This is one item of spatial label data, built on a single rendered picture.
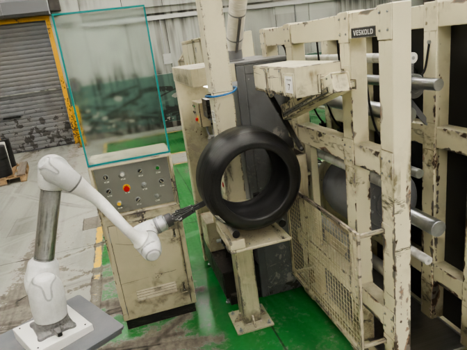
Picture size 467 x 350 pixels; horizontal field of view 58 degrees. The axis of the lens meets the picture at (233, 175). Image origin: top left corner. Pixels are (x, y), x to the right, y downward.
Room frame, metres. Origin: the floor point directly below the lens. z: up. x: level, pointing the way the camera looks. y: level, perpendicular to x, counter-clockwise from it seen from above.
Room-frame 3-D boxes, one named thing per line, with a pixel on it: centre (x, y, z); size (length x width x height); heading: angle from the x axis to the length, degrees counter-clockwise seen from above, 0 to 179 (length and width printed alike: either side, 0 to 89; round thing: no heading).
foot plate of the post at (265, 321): (2.60, 0.01, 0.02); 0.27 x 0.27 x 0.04; 14
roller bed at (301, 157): (2.66, -0.39, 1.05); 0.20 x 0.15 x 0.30; 14
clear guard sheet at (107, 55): (2.74, 0.68, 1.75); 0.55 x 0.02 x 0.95; 104
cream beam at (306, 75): (2.30, -0.39, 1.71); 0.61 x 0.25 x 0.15; 14
